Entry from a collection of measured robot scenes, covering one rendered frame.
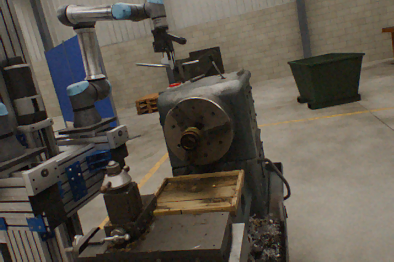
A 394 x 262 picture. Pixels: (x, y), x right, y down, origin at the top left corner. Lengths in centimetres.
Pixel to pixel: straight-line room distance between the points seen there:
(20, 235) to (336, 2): 1078
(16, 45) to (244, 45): 997
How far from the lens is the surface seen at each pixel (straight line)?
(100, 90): 186
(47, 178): 139
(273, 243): 146
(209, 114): 136
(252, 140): 154
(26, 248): 194
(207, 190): 128
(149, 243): 89
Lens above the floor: 142
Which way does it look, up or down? 10 degrees down
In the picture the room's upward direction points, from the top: 12 degrees counter-clockwise
